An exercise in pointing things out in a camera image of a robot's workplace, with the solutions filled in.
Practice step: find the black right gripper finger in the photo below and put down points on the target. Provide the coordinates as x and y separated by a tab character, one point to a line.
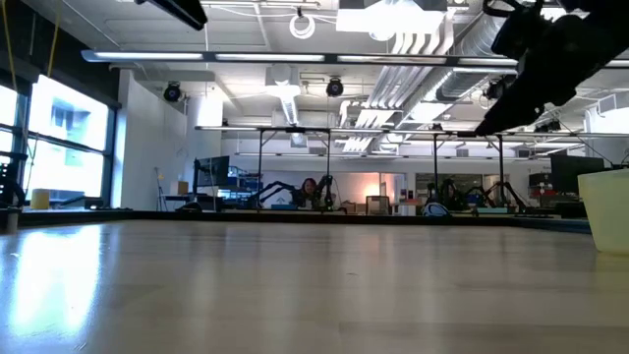
560	96
511	113

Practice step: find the black background robot arm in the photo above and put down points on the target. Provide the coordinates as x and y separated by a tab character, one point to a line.
272	189
496	192
326	189

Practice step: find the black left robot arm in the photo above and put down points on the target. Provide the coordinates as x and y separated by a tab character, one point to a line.
179	11

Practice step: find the yellow translucent plastic basket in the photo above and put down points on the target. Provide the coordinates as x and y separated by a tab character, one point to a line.
609	211

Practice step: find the blue basket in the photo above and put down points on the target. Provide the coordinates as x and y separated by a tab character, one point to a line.
283	207

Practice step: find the yellow cylinder bin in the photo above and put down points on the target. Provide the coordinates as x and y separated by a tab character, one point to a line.
40	199

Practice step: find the black monitor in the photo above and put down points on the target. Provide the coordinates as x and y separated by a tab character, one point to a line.
575	172
213	169

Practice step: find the white blue round object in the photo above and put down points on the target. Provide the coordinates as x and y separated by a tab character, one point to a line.
435	210

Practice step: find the brown open crate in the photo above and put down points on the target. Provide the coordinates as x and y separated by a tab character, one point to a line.
377	204

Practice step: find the person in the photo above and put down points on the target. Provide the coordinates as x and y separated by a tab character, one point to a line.
308	189

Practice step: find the long ceiling light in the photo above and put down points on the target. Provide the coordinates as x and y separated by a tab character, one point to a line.
270	57

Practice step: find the cardboard box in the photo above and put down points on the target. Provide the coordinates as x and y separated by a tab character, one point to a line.
179	188

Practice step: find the bright window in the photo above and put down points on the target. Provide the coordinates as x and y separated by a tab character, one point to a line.
64	147

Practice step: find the black workstation frame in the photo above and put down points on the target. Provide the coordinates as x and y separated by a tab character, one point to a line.
500	162
295	130

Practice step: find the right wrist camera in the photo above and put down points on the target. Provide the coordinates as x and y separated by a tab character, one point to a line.
513	29

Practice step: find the silver ventilation duct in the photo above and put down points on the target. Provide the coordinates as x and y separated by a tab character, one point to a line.
467	54

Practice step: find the black dome camera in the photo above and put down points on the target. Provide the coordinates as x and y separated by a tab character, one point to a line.
335	87
172	92

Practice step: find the black aluminium rig frame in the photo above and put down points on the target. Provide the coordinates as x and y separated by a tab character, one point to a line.
245	216

